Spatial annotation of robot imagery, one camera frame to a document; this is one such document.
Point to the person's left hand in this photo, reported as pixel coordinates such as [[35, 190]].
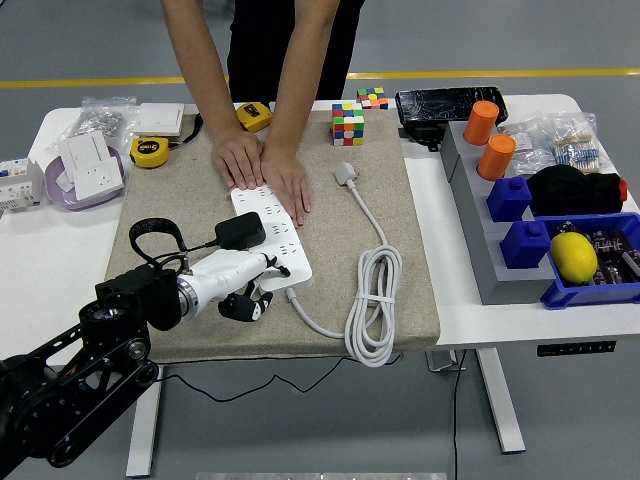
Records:
[[287, 180]]

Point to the person's right hand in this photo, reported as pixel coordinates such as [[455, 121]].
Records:
[[240, 160]]

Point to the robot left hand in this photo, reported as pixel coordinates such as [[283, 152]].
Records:
[[225, 275]]

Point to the person's right forearm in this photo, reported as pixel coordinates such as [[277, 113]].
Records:
[[197, 55]]

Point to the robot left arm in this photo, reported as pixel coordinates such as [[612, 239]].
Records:
[[65, 390]]

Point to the person's left forearm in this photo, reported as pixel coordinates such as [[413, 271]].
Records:
[[305, 65]]

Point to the beige mat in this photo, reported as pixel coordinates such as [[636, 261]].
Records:
[[325, 225]]

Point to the large puzzle cube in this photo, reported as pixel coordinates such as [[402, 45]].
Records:
[[347, 125]]

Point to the small puzzle cube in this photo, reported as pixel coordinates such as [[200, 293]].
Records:
[[372, 98]]

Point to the person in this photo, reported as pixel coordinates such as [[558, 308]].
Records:
[[295, 40]]

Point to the white socket panel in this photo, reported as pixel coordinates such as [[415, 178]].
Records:
[[97, 180]]

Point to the clear bag of metal parts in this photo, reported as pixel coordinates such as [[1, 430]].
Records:
[[100, 120]]

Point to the black wrapped box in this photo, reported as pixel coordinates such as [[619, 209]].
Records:
[[435, 102]]

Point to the white table leg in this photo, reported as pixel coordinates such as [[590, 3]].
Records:
[[500, 400], [145, 435]]

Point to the purple plate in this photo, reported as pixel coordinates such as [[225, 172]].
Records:
[[57, 196]]

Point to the grey stepped stand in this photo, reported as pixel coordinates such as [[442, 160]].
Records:
[[480, 240]]

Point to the orange cylinder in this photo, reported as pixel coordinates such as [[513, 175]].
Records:
[[481, 122], [496, 156]]

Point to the blue block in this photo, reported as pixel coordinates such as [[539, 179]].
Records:
[[509, 199], [525, 244]]

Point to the white circuit breaker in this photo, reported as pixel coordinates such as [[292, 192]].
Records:
[[17, 187]]

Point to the clear bag of small parts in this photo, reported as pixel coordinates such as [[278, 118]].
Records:
[[530, 145]]

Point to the black cloth with red tag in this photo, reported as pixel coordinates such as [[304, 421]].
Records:
[[570, 192]]

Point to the dark cylindrical capacitor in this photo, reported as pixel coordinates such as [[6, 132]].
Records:
[[567, 228], [609, 274], [606, 242], [631, 257]]

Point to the clear bag of resistors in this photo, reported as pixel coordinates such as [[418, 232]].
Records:
[[575, 152]]

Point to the yellow lemon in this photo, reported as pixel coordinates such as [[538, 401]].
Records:
[[574, 258]]

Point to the blue plastic bin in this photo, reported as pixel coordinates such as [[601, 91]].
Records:
[[590, 297]]

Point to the black desk control panel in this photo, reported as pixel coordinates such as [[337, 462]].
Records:
[[576, 348]]

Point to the white wall switch panel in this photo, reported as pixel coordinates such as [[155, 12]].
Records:
[[159, 119]]

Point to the grey metal bracket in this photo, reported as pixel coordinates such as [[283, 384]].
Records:
[[442, 361]]

